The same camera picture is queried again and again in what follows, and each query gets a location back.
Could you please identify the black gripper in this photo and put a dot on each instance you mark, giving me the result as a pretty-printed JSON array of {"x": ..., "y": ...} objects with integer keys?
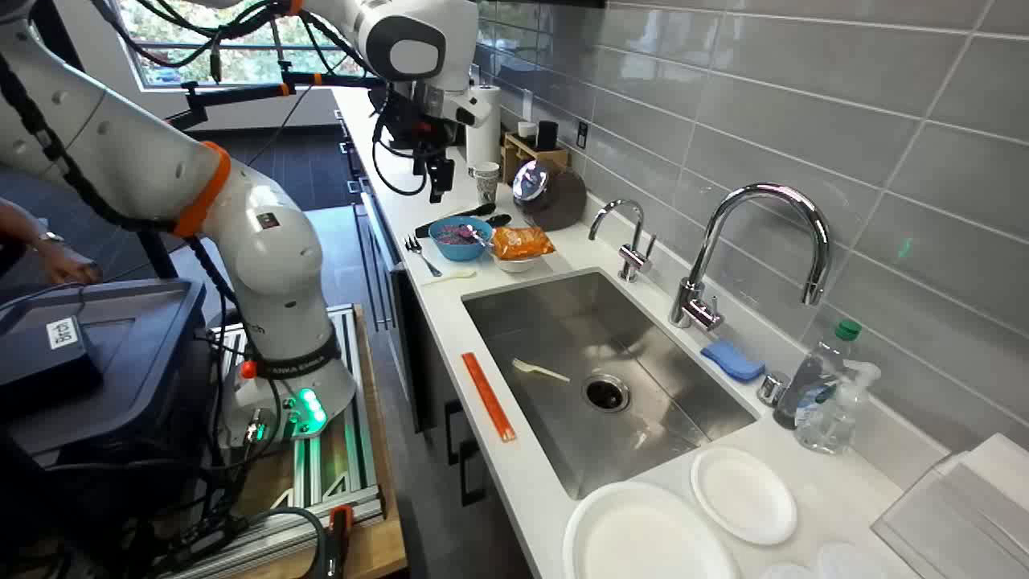
[{"x": 425, "y": 139}]

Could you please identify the orange chip packet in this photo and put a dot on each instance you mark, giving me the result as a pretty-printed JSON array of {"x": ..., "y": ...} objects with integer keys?
[{"x": 513, "y": 243}]

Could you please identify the person's forearm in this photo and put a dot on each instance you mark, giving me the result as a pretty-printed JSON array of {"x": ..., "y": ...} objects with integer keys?
[{"x": 23, "y": 232}]

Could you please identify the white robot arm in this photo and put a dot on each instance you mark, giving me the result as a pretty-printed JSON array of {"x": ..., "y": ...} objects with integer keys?
[{"x": 140, "y": 172}]

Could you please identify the blue bowl with candy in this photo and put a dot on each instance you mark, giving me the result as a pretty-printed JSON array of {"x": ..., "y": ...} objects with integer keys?
[{"x": 461, "y": 240}]

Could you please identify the white paper cup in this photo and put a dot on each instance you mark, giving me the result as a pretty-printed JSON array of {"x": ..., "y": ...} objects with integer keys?
[{"x": 488, "y": 180}]

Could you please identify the metal spoon on counter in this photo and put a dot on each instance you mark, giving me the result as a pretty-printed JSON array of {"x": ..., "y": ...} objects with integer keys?
[{"x": 416, "y": 250}]

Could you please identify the orange strip on counter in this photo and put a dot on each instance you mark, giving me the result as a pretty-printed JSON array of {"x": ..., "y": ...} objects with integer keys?
[{"x": 490, "y": 413}]

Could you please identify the small chrome faucet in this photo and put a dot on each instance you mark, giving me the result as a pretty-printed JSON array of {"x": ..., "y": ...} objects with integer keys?
[{"x": 634, "y": 254}]

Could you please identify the white plastic spoon in sink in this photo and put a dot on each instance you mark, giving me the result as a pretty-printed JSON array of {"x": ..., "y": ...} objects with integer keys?
[{"x": 539, "y": 370}]

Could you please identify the large chrome faucet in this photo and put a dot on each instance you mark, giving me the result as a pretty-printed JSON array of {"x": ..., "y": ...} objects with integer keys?
[{"x": 767, "y": 222}]

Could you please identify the stainless steel sink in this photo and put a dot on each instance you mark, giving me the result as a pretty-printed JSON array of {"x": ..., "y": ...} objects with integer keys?
[{"x": 639, "y": 399}]

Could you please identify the blue sponge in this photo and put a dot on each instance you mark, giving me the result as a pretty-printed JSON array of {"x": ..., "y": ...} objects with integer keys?
[{"x": 737, "y": 363}]

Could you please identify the black cart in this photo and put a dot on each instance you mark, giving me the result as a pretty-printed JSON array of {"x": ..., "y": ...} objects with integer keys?
[{"x": 106, "y": 384}]

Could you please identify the large white plate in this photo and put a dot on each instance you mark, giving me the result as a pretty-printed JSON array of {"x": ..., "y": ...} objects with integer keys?
[{"x": 640, "y": 532}]

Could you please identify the small white plate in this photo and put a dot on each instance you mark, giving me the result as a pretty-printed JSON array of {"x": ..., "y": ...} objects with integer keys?
[{"x": 745, "y": 495}]

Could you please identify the clear plastic bottle green cap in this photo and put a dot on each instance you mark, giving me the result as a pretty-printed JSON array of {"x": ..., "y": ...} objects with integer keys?
[{"x": 829, "y": 420}]

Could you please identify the clear dish rack tray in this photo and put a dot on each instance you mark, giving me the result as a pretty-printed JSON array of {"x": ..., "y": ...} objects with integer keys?
[{"x": 965, "y": 518}]

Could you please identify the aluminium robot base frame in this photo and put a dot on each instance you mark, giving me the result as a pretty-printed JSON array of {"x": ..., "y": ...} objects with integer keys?
[{"x": 300, "y": 505}]

